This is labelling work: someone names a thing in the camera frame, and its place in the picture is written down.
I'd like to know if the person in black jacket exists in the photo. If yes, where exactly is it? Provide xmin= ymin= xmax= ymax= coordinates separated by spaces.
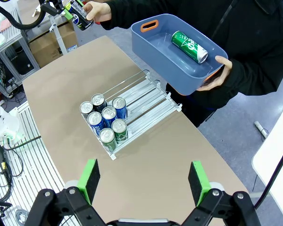
xmin=100 ymin=0 xmax=283 ymax=128

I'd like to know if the black yellow handheld controller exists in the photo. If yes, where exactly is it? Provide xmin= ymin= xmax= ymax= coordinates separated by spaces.
xmin=0 ymin=145 xmax=14 ymax=184

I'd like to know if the aluminium slotted mounting platform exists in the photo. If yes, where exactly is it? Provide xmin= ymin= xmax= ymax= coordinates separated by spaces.
xmin=0 ymin=101 xmax=74 ymax=226

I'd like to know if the person's left forearm black sleeve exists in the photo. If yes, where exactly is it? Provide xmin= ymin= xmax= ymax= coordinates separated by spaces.
xmin=223 ymin=54 xmax=283 ymax=96

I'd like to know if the blue Pocari Sweat can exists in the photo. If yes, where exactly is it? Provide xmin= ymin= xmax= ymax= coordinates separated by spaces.
xmin=111 ymin=97 xmax=127 ymax=121
xmin=87 ymin=111 xmax=103 ymax=137
xmin=101 ymin=106 xmax=118 ymax=129

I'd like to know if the person's right hand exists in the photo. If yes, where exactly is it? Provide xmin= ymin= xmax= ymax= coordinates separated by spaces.
xmin=83 ymin=1 xmax=113 ymax=23

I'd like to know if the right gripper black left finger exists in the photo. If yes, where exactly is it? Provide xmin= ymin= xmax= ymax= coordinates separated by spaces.
xmin=23 ymin=159 xmax=107 ymax=226

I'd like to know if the person's right forearm black sleeve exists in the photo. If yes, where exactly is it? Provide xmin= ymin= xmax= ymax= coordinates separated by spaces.
xmin=100 ymin=0 xmax=142 ymax=30

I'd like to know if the large cardboard box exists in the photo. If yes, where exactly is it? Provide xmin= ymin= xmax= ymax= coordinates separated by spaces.
xmin=29 ymin=21 xmax=79 ymax=69

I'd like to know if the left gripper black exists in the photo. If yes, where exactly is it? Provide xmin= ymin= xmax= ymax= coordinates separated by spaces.
xmin=39 ymin=0 xmax=85 ymax=21

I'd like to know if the clear plastic can dispenser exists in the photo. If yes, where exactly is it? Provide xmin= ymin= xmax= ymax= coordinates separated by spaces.
xmin=81 ymin=69 xmax=183 ymax=161

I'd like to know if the blue bin with orange handles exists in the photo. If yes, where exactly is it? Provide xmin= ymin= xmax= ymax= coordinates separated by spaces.
xmin=131 ymin=13 xmax=229 ymax=96

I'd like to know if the aluminium frame cart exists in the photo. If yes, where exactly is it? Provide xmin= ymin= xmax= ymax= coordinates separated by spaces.
xmin=0 ymin=9 xmax=41 ymax=98

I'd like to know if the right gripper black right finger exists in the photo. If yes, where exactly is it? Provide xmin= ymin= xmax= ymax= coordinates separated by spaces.
xmin=181 ymin=161 xmax=262 ymax=226

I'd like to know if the white power strip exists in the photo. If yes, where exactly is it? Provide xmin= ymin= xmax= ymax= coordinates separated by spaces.
xmin=254 ymin=121 xmax=269 ymax=139

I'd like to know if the person's left hand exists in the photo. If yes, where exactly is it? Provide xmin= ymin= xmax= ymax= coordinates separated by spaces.
xmin=197 ymin=55 xmax=233 ymax=92

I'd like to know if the black cable hose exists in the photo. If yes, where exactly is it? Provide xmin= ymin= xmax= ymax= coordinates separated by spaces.
xmin=0 ymin=0 xmax=47 ymax=31
xmin=253 ymin=141 xmax=283 ymax=210

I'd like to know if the black Pepsi can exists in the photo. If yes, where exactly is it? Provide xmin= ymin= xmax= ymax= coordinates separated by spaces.
xmin=67 ymin=0 xmax=95 ymax=31
xmin=91 ymin=93 xmax=108 ymax=113
xmin=79 ymin=101 xmax=94 ymax=120

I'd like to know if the green soda can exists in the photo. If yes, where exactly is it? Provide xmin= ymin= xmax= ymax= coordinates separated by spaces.
xmin=171 ymin=30 xmax=208 ymax=64
xmin=99 ymin=128 xmax=118 ymax=153
xmin=111 ymin=119 xmax=128 ymax=144

